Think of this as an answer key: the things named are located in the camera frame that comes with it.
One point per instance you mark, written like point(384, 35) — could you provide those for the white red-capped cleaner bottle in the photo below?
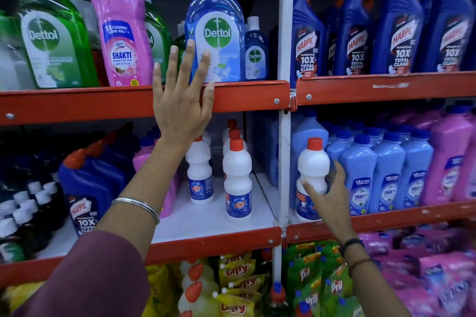
point(237, 179)
point(199, 175)
point(231, 123)
point(233, 134)
point(311, 164)

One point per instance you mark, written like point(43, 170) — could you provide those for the group of black white-capped bottles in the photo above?
point(26, 212)

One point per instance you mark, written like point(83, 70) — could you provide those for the pile of green refill pouches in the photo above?
point(316, 279)

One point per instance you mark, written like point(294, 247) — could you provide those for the white metal rack upright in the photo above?
point(285, 30)

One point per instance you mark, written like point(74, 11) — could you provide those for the person's left middle finger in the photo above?
point(188, 60)

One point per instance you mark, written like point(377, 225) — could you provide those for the person's left forearm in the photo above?
point(145, 183)

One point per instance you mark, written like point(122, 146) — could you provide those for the white shelf board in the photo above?
point(208, 216)

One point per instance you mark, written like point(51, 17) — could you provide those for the person's right forearm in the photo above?
point(375, 283)

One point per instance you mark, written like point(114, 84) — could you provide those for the maroon sleeve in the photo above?
point(89, 279)

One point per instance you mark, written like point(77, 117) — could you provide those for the row of blue toilet cleaners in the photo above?
point(398, 38)

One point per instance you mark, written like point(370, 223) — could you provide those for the pile of yellow refill pouches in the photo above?
point(238, 283)

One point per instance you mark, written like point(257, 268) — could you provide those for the blue orange-capped toilet cleaner bottle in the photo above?
point(87, 194)

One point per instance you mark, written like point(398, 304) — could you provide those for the pink floor cleaner bottle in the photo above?
point(121, 27)

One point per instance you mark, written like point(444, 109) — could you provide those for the pile of pink refill pouches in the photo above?
point(427, 272)

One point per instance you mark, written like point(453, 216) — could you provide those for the pink blue-capped cleaner bottle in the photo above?
point(444, 160)
point(469, 183)
point(143, 157)

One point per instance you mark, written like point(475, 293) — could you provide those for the orange metal shelf beam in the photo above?
point(390, 87)
point(93, 103)
point(390, 218)
point(208, 244)

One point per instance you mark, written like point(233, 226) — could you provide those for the large green disinfectant bottle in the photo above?
point(158, 34)
point(52, 42)
point(7, 49)

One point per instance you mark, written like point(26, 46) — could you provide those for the person's left thumb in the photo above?
point(209, 95)

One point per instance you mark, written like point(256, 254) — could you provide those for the row of light blue bottles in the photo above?
point(383, 172)

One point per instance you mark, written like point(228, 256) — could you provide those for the person's right thumb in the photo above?
point(312, 186)

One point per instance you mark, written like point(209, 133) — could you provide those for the pile of yellow packets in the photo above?
point(160, 290)

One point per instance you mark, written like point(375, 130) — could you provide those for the yellow orange-capped bottle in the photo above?
point(195, 300)
point(199, 276)

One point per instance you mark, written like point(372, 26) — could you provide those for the person's right hand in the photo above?
point(336, 209)

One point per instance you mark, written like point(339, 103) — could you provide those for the large blue disinfectant bottle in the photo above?
point(217, 27)

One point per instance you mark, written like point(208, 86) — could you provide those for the person's left little finger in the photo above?
point(157, 77)

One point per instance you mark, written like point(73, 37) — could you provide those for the silver bangle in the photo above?
point(139, 205)

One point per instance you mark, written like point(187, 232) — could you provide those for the black wrist band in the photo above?
point(351, 243)

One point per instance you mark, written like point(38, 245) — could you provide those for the dark bottle with blue cap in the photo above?
point(278, 300)

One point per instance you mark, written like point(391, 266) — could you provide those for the person's left hand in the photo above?
point(178, 108)

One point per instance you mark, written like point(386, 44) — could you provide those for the small blue disinfectant bottle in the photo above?
point(256, 53)

